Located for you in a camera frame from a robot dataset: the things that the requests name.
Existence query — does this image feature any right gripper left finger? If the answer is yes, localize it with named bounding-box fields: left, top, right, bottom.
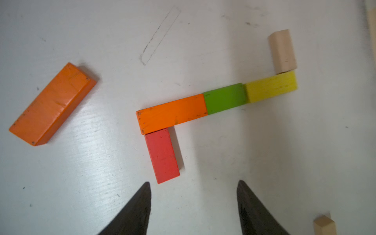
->
left=100, top=182, right=151, bottom=235

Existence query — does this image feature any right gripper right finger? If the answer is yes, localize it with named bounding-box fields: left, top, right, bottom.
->
left=237, top=180, right=288, bottom=235

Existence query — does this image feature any dark green block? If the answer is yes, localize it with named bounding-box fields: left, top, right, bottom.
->
left=203, top=83, right=247, bottom=115

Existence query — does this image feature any yellow long block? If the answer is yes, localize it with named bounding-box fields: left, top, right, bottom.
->
left=244, top=71, right=298, bottom=103

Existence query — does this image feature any wood long block vertical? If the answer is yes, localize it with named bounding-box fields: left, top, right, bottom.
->
left=367, top=7, right=376, bottom=60

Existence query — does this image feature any wood long block lower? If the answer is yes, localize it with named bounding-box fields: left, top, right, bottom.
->
left=313, top=215, right=337, bottom=235

